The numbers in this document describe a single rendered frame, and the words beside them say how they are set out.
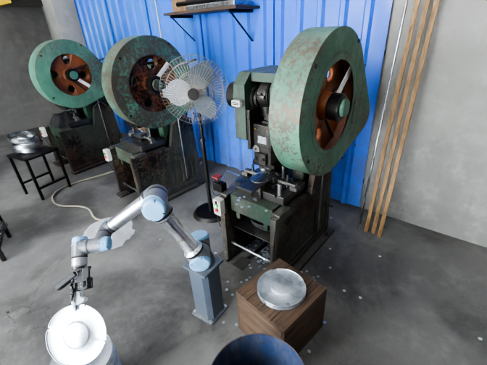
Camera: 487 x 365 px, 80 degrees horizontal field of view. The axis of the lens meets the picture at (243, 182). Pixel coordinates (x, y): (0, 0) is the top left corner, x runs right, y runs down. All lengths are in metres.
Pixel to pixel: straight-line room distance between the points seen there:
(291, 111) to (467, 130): 1.73
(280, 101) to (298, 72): 0.15
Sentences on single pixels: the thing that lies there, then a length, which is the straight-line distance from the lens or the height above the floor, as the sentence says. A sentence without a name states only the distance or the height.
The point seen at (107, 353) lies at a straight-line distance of 1.83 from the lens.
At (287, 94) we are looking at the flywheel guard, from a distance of 1.47.
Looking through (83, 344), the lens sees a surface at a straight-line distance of 1.80.
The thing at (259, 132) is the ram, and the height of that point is 1.11.
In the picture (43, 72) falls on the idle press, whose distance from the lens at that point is 4.39.
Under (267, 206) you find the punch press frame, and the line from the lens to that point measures 2.05.
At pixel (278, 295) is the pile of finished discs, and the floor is 0.38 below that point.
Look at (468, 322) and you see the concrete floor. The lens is 2.55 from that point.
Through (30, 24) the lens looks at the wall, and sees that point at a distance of 8.13.
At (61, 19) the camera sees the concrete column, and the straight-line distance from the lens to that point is 6.57.
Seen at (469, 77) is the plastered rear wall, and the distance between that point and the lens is 2.80.
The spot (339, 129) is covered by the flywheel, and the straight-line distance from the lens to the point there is 2.06.
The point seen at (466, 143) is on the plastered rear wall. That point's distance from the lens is 2.90.
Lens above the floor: 1.75
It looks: 28 degrees down
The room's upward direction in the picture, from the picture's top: 3 degrees counter-clockwise
